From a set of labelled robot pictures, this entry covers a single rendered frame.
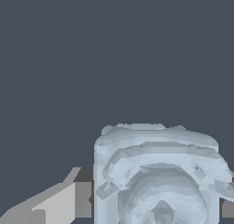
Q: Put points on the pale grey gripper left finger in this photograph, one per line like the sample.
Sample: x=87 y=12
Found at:
x=58 y=200

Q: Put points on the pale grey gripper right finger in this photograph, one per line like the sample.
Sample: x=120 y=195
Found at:
x=228 y=208

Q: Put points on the pale blue-grey lumpy object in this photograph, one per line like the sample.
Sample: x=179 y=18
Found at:
x=158 y=176

